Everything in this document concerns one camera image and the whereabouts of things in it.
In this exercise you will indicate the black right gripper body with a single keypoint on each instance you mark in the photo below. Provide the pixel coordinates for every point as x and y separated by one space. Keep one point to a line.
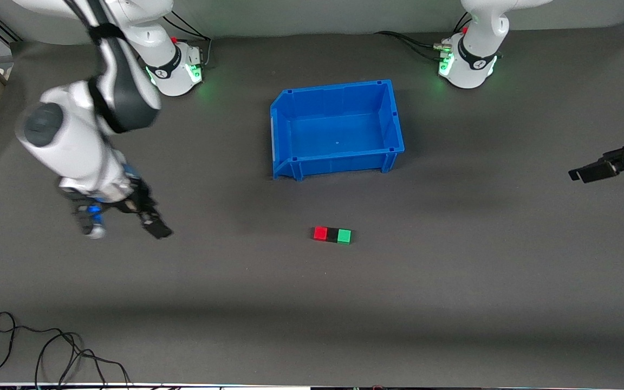
137 200

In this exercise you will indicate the small red cube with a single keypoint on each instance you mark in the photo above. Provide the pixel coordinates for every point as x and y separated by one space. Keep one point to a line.
320 233

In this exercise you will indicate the small green cube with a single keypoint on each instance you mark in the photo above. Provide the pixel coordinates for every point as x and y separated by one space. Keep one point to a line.
344 236

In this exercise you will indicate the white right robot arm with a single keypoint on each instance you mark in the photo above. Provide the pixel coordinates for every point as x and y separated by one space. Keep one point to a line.
79 135

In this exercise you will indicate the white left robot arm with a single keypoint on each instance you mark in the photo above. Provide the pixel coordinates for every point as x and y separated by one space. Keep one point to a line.
477 49

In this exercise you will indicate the small black cube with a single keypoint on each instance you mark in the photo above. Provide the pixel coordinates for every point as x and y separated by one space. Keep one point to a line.
333 234

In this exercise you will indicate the dark grey table mat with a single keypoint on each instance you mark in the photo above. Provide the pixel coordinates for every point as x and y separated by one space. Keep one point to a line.
312 281

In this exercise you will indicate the blue plastic storage bin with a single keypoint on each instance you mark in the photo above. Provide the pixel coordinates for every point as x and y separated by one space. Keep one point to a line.
339 135

